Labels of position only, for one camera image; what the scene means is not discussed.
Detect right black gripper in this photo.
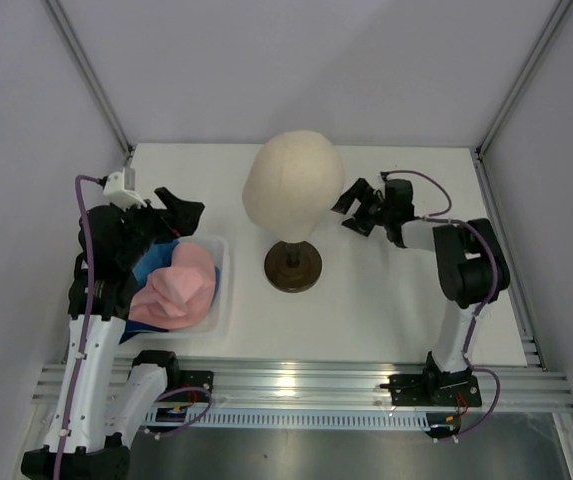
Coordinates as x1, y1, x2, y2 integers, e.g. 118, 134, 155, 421
324, 178, 392, 237

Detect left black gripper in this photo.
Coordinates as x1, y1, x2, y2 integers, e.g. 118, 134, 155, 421
112, 187, 203, 268

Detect light blue bucket hat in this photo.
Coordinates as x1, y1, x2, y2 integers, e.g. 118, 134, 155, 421
132, 240, 179, 290

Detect pink bucket hat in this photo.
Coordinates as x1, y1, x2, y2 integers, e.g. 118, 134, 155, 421
128, 240, 217, 330

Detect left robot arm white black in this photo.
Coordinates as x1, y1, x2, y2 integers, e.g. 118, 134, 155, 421
20, 187, 205, 479

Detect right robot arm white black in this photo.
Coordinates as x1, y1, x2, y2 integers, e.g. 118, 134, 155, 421
332, 170, 510, 410

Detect brown round wooden stand base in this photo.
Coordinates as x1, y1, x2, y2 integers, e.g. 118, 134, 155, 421
264, 241, 322, 293

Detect clear plastic bin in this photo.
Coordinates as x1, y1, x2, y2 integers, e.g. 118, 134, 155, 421
164, 234, 233, 340

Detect dark blue hat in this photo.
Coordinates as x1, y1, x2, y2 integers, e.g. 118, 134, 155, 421
119, 330, 139, 344

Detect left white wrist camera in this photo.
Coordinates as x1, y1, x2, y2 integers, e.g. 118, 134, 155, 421
103, 167, 147, 210

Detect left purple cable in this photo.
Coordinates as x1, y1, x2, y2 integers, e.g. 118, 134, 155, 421
53, 173, 108, 480

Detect right side aluminium rail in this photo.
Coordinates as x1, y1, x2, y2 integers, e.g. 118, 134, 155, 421
471, 148, 548, 371

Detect aluminium rail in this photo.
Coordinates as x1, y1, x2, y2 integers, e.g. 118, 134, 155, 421
33, 357, 573, 414
471, 148, 548, 371

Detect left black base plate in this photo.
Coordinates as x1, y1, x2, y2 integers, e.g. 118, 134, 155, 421
166, 370, 215, 404

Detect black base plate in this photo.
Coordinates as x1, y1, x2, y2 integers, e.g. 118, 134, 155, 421
379, 373, 482, 408
166, 370, 215, 404

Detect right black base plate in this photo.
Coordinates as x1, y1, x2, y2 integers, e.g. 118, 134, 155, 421
379, 373, 482, 408

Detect left aluminium frame post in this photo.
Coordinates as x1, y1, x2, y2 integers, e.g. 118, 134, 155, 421
41, 0, 133, 160

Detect aluminium frame post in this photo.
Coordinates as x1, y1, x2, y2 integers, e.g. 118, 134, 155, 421
41, 0, 133, 160
475, 0, 573, 160

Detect white slotted cable duct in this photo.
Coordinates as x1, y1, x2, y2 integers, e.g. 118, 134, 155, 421
143, 409, 430, 431

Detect aluminium front rail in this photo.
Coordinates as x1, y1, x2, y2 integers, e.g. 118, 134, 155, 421
33, 357, 573, 414

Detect right aluminium frame post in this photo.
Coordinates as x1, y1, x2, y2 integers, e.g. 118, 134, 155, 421
475, 0, 573, 160

